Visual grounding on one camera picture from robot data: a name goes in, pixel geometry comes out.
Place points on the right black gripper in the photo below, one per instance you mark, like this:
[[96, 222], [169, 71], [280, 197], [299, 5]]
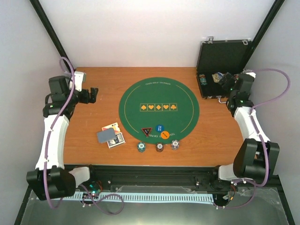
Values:
[[229, 78]]

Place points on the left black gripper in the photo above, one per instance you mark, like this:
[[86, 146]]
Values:
[[86, 99]]

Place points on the triangular red dealer button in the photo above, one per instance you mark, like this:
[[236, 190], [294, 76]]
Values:
[[147, 131]]

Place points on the green blue chip stack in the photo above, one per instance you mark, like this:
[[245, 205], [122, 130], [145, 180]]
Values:
[[141, 147]]

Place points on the blue round blind button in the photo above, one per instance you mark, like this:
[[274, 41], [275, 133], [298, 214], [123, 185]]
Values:
[[159, 128]]

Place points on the orange round blind button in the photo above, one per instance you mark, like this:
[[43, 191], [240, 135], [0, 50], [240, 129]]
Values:
[[165, 135]]

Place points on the red brown chip stack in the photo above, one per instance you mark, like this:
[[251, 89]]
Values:
[[159, 147]]

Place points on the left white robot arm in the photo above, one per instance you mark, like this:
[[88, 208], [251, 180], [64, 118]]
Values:
[[50, 179]]

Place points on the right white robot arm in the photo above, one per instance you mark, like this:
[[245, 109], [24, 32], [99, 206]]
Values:
[[256, 159]]

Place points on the wrapped card deck in case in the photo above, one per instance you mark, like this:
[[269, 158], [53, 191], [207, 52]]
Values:
[[217, 77]]

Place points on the black poker chip case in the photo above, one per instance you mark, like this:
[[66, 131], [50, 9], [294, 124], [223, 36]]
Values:
[[225, 56]]

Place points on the red playing card box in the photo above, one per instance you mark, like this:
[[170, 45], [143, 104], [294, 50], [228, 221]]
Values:
[[114, 126]]

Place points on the grey card deck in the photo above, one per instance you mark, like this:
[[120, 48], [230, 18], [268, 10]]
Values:
[[106, 135]]

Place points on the blue playing card box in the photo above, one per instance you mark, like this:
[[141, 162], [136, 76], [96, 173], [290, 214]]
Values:
[[116, 141]]

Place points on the round green poker mat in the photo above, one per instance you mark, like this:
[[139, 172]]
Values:
[[159, 100]]

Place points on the purple white chip stack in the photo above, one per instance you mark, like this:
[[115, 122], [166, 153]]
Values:
[[175, 144]]

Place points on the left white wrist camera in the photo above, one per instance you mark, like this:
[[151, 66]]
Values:
[[80, 78]]

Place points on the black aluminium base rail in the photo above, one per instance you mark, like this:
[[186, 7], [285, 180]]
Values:
[[199, 179]]

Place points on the light blue cable duct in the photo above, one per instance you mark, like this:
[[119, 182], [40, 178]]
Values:
[[148, 198]]

